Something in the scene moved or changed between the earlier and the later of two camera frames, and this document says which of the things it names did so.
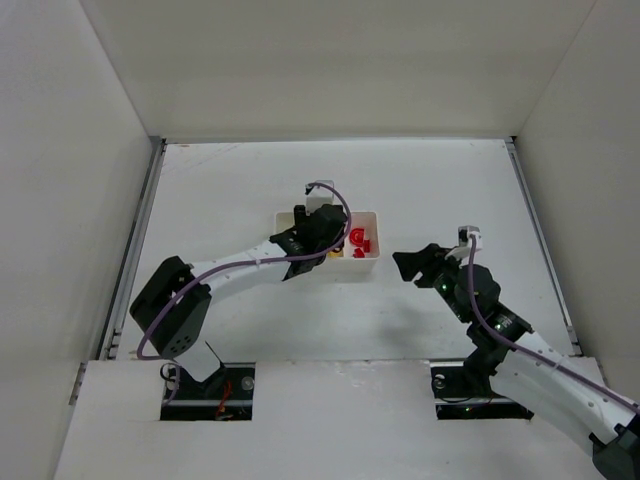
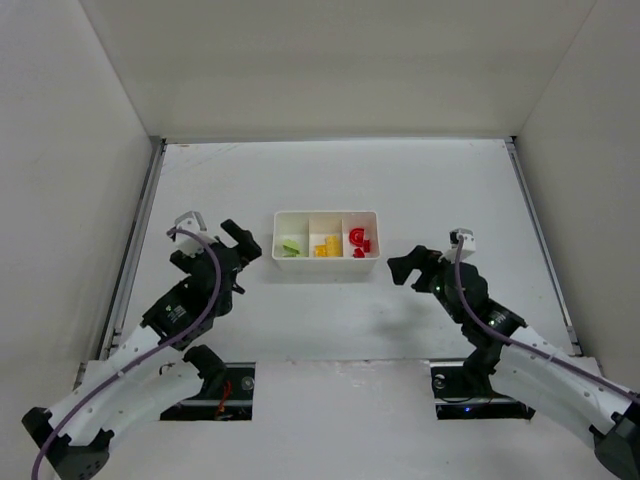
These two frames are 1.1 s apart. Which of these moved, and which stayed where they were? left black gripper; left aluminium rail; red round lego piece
Moved: left black gripper
Stayed: red round lego piece; left aluminium rail
